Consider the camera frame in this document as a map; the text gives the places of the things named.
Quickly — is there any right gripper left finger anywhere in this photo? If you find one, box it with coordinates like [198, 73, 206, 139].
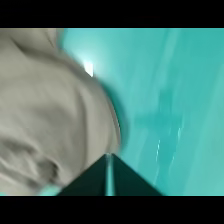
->
[57, 153, 108, 197]

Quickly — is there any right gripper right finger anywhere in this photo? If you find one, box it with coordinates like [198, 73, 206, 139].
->
[111, 153, 164, 197]

